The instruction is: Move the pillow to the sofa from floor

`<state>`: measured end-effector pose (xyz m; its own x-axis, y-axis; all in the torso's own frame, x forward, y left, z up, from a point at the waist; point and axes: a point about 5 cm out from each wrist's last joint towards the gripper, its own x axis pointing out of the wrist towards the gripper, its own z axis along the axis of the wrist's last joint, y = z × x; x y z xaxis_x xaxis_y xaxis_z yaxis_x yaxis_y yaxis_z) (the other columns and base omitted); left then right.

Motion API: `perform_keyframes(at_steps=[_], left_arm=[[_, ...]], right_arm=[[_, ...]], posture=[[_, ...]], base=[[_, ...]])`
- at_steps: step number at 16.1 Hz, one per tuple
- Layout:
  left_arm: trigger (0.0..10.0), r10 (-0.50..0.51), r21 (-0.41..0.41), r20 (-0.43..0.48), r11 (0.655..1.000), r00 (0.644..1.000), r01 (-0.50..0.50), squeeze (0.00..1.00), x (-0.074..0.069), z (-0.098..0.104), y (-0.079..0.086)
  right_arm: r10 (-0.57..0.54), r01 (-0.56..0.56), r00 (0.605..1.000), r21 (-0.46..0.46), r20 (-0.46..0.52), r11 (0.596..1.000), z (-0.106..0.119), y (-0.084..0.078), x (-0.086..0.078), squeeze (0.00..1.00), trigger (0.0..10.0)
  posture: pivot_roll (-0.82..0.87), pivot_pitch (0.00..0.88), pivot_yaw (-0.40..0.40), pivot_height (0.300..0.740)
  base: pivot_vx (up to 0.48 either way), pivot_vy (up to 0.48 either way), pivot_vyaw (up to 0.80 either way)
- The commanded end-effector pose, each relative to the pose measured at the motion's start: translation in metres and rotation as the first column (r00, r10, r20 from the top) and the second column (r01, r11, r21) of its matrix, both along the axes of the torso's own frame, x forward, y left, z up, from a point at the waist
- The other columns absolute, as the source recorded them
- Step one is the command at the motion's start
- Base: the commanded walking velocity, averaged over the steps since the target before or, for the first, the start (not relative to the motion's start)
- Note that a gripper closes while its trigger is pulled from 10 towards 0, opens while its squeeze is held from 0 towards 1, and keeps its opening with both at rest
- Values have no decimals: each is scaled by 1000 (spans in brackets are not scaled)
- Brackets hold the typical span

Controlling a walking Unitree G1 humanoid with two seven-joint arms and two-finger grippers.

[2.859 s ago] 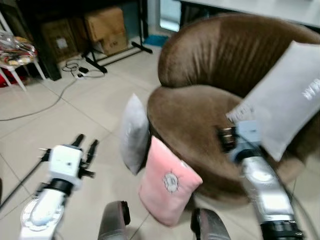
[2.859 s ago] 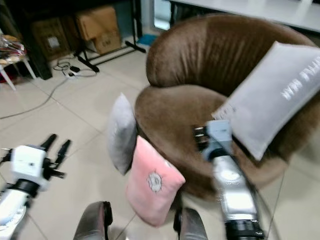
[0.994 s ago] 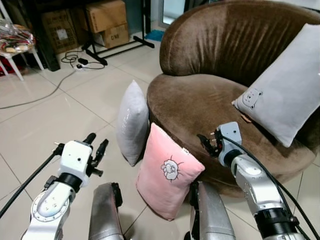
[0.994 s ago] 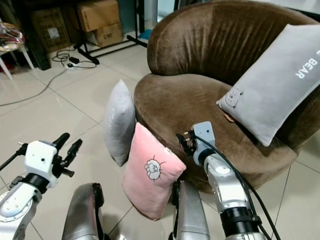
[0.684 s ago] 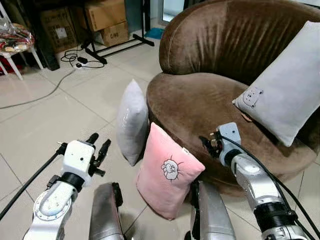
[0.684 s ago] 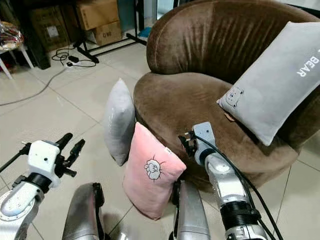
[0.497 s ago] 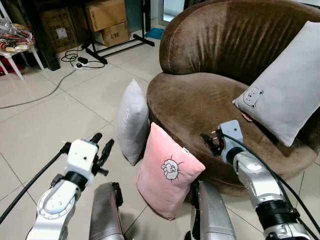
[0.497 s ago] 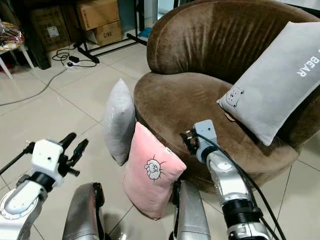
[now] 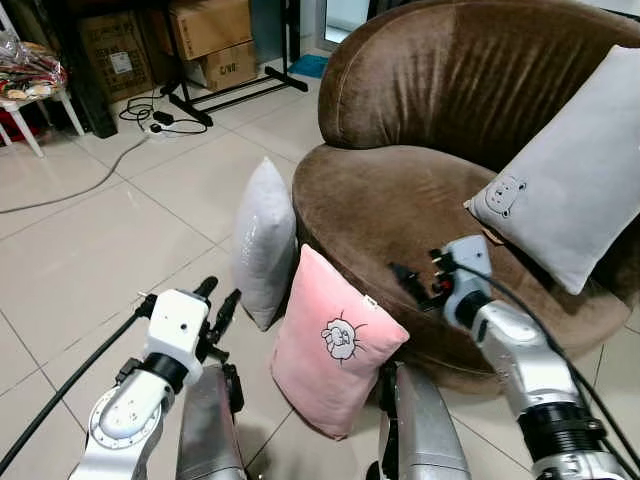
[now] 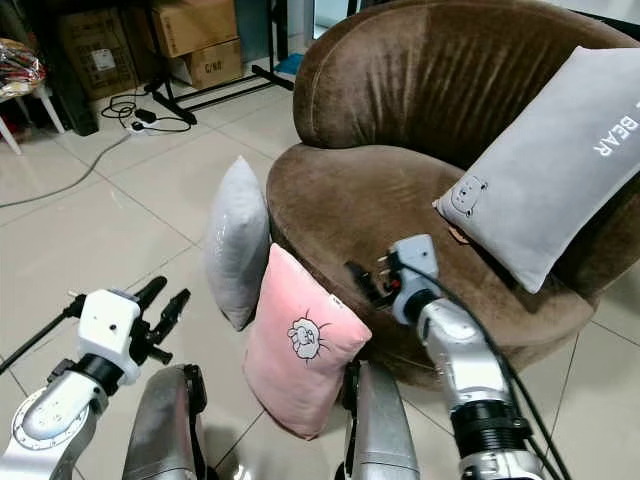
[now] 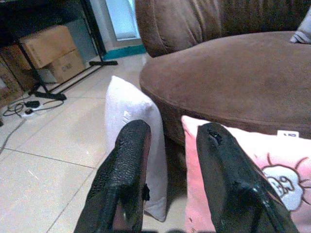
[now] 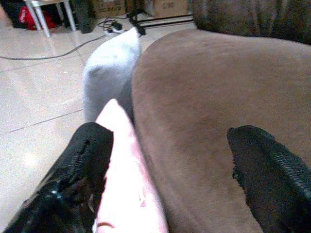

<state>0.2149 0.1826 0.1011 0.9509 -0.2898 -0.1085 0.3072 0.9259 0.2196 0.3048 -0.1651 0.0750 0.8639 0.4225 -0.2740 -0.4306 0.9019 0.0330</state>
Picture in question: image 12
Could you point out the white metal table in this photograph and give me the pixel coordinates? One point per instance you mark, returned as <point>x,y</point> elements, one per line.
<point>46,14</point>

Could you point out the brown sofa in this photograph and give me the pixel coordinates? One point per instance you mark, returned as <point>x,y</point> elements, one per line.
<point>218,92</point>

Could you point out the pink pillow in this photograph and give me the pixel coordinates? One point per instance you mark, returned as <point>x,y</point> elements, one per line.
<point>126,170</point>

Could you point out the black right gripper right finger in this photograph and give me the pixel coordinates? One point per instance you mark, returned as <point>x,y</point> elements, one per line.
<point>267,170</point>

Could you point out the black speaker tower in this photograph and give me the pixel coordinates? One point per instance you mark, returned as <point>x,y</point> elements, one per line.
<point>83,15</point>

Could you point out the black power adapter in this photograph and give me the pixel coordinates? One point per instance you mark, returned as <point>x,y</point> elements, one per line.
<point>117,25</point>

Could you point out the white pillow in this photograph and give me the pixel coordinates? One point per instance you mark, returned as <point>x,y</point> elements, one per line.
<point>109,75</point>

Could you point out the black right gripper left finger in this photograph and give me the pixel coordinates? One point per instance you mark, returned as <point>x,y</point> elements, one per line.
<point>70,174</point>

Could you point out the cardboard box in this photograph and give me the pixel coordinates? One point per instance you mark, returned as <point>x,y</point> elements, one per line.
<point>170,7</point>

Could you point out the white power strip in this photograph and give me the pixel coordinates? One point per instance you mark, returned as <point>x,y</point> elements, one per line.
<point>113,30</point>

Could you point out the red bag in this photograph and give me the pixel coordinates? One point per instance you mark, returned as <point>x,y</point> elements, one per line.
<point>29,18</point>

